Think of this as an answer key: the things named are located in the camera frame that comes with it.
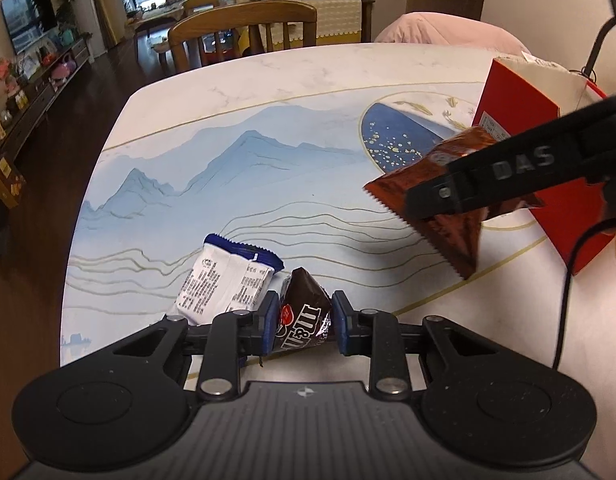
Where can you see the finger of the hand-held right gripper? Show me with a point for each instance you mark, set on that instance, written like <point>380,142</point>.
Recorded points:
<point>448,192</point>

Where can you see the yellow cardboard box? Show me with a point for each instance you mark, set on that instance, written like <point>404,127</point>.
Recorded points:
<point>5,182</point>

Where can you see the tv cabinet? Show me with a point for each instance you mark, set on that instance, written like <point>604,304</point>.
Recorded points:
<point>33,92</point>

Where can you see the sofa with cream cover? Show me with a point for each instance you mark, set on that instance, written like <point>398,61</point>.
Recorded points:
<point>333,15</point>

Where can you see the wooden chair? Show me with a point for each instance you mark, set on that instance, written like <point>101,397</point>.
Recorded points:
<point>238,20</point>

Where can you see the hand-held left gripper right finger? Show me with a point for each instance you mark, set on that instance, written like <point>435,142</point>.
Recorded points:
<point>341,315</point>

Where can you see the silver desk lamp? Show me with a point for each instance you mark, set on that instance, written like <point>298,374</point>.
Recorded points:
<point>595,50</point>

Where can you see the dark brown candy packet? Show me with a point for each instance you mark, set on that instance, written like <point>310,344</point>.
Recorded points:
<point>303,310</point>

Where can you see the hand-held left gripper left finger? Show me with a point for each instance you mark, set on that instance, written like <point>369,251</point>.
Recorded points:
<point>271,312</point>

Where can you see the television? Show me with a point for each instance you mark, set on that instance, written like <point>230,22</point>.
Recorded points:
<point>28,17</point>

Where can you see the white snack packet blue edge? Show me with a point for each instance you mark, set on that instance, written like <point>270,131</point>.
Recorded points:
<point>220,280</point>

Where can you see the red cardboard box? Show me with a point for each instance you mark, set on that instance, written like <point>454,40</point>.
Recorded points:
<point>528,110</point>

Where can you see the wooden coffee table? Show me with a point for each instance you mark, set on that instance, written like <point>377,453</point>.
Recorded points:
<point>155,12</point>

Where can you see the green houseplant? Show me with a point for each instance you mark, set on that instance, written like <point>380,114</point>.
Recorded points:
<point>67,0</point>

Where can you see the reddish-brown snack packet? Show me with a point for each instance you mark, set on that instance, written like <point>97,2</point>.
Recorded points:
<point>448,237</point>

